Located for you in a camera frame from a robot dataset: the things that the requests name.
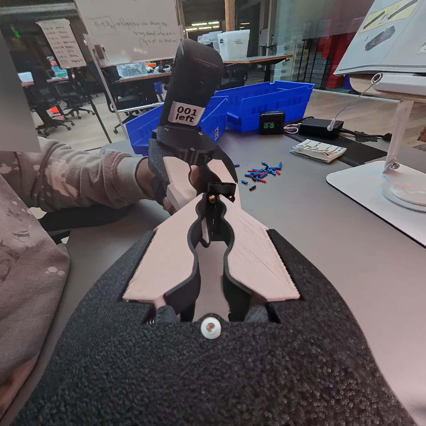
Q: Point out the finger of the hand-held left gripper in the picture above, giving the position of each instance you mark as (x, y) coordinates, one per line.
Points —
(178, 183)
(221, 171)

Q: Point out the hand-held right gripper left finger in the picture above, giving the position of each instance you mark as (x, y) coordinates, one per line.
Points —
(159, 263)

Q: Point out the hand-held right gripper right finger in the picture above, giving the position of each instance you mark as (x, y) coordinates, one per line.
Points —
(263, 263)

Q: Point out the black toy brick assembly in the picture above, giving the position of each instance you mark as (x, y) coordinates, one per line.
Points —
(216, 213)

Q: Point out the blue bin with label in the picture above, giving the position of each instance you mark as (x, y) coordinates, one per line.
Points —
(143, 133)

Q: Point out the person's left forearm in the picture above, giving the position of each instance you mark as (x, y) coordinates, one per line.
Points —
(83, 176)

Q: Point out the grey desk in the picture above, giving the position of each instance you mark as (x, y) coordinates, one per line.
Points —
(332, 249)

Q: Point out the person's left hand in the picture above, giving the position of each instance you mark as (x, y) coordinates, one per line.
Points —
(143, 176)

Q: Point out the pile of coloured pins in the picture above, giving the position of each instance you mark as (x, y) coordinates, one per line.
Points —
(263, 173)

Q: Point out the wooden background table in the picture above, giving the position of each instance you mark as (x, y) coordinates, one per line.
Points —
(143, 77)
(256, 59)

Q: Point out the white storage box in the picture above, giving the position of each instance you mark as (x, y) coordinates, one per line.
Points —
(234, 45)

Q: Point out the black office chair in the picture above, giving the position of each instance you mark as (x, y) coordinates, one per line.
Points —
(46, 99)
(129, 99)
(76, 99)

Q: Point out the black device with green display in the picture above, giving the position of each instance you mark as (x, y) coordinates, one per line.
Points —
(272, 118)

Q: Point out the wooden pillar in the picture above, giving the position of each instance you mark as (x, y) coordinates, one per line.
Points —
(230, 15)

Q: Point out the whiteboard on stand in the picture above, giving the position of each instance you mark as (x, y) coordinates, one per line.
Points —
(126, 30)

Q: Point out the black chair armrest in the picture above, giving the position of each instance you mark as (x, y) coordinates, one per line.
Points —
(86, 216)

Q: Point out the folded paper booklet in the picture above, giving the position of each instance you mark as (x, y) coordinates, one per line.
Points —
(316, 151)

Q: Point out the black power adapter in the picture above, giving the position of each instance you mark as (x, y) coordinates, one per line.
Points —
(316, 128)

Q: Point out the book stand with white base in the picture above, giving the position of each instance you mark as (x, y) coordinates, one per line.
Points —
(359, 186)

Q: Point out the person's grey sweatshirt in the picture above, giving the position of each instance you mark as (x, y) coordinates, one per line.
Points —
(26, 266)

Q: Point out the rack of storage drawers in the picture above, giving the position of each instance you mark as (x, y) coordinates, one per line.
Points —
(326, 63)

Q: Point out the handwritten paper sheet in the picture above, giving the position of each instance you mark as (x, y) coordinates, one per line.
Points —
(61, 43)

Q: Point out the orange floor cone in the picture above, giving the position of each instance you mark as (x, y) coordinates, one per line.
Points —
(55, 111)

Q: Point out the open instruction manual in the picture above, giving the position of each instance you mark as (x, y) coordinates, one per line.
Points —
(392, 43)

